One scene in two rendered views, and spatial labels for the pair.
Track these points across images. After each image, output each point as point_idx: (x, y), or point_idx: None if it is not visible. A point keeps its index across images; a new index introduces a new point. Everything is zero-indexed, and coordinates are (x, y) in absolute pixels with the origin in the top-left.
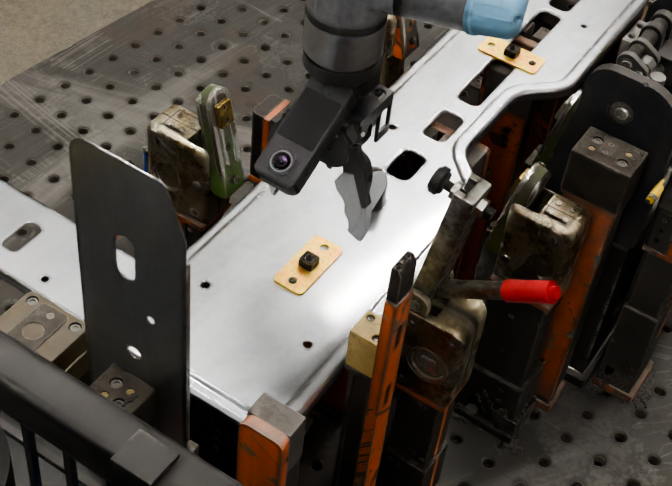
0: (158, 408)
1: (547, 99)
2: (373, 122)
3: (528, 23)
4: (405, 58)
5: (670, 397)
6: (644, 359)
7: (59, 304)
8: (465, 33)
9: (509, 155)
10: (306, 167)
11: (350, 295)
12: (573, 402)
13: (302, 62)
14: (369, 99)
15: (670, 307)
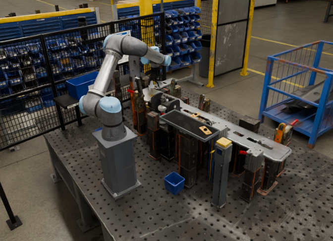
0: (133, 83)
1: None
2: (155, 79)
3: (205, 118)
4: (197, 108)
5: (148, 161)
6: (150, 149)
7: (153, 84)
8: (201, 111)
9: None
10: (145, 72)
11: (148, 98)
12: None
13: (238, 134)
14: (155, 75)
15: (153, 143)
